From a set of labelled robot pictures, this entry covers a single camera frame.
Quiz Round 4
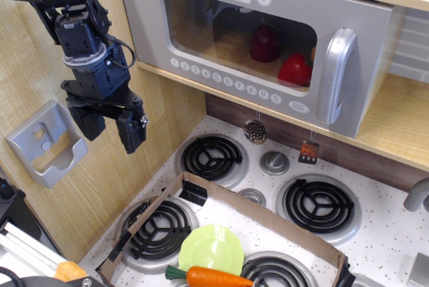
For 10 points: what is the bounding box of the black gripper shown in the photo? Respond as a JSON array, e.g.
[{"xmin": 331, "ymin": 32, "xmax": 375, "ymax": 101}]
[{"xmin": 61, "ymin": 42, "xmax": 147, "ymax": 154}]

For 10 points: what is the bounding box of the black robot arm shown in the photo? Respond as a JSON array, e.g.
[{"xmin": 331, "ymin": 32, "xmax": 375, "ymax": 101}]
[{"xmin": 14, "ymin": 0, "xmax": 147, "ymax": 154}]

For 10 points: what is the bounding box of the brown cardboard barrier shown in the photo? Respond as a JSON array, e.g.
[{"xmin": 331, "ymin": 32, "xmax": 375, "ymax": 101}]
[{"xmin": 96, "ymin": 172, "xmax": 355, "ymax": 286}]

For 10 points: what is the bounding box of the back left stove burner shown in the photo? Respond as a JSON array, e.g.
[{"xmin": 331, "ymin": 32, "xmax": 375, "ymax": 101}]
[{"xmin": 175, "ymin": 134, "xmax": 249, "ymax": 190}]

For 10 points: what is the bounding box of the stove burner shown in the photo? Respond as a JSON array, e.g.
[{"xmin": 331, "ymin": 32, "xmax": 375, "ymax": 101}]
[
  {"xmin": 175, "ymin": 134, "xmax": 249, "ymax": 190},
  {"xmin": 122, "ymin": 197, "xmax": 199, "ymax": 274},
  {"xmin": 241, "ymin": 251, "xmax": 318, "ymax": 287},
  {"xmin": 274, "ymin": 174, "xmax": 362, "ymax": 246}
]

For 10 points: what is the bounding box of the front left stove burner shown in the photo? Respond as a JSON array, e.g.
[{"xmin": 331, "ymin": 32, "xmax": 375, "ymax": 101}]
[{"xmin": 122, "ymin": 197, "xmax": 199, "ymax": 274}]

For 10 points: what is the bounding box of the black device at left edge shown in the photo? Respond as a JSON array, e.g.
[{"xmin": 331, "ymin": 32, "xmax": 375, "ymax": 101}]
[{"xmin": 1, "ymin": 178, "xmax": 42, "ymax": 240}]

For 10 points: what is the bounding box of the hanging toy strainer spoon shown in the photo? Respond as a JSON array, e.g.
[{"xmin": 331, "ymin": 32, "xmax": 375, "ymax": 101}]
[{"xmin": 243, "ymin": 111, "xmax": 267, "ymax": 145}]

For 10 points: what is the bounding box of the orange object bottom left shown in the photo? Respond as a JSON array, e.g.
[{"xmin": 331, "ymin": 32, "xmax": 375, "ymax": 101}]
[{"xmin": 54, "ymin": 261, "xmax": 88, "ymax": 282}]

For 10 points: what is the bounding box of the light green toy plate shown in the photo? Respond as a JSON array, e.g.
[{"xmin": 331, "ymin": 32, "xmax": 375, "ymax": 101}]
[{"xmin": 178, "ymin": 225, "xmax": 244, "ymax": 276}]

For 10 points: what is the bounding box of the grey lower stove knob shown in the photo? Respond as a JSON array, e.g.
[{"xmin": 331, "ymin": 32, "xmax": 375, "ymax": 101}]
[{"xmin": 239, "ymin": 188, "xmax": 266, "ymax": 207}]

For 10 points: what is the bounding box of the grey stove knob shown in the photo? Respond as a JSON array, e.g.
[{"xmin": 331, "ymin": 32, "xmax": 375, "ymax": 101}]
[
  {"xmin": 259, "ymin": 151, "xmax": 290, "ymax": 176},
  {"xmin": 239, "ymin": 188, "xmax": 266, "ymax": 207}
]

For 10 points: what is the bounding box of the grey upper stove knob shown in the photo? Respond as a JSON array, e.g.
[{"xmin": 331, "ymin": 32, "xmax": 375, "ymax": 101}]
[{"xmin": 259, "ymin": 151, "xmax": 290, "ymax": 176}]

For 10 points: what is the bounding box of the dark red toy pepper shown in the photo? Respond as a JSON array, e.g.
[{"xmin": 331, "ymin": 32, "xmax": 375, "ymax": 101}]
[{"xmin": 250, "ymin": 25, "xmax": 280, "ymax": 63}]

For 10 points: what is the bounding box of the orange toy carrot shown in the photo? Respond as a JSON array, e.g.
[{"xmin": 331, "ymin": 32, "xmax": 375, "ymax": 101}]
[{"xmin": 165, "ymin": 266, "xmax": 254, "ymax": 287}]

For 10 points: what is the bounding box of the bright red toy pepper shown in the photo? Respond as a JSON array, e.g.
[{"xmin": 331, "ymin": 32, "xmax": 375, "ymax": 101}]
[{"xmin": 278, "ymin": 53, "xmax": 312, "ymax": 87}]

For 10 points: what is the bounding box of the hanging toy spatula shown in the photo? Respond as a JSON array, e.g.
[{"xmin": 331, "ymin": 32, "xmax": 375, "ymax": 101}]
[{"xmin": 298, "ymin": 131, "xmax": 320, "ymax": 165}]

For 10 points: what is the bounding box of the front right stove burner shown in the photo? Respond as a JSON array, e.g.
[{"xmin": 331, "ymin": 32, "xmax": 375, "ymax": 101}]
[{"xmin": 241, "ymin": 251, "xmax": 318, "ymax": 287}]

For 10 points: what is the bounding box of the back right stove burner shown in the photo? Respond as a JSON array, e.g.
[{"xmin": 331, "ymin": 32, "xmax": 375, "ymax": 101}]
[{"xmin": 274, "ymin": 174, "xmax": 362, "ymax": 246}]

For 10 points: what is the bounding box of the grey toy faucet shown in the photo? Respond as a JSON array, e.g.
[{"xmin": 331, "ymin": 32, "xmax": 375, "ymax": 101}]
[{"xmin": 404, "ymin": 178, "xmax": 429, "ymax": 212}]

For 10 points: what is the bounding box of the grey sink basin edge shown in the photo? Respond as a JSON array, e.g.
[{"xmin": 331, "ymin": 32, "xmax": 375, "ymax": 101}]
[{"xmin": 406, "ymin": 253, "xmax": 429, "ymax": 287}]

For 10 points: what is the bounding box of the grey wall phone holder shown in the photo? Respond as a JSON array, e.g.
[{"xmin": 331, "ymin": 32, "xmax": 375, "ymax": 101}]
[{"xmin": 6, "ymin": 100, "xmax": 88, "ymax": 188}]

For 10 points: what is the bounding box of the black cable bottom left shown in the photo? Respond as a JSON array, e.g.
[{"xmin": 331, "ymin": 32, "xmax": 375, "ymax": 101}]
[{"xmin": 0, "ymin": 266, "xmax": 24, "ymax": 287}]

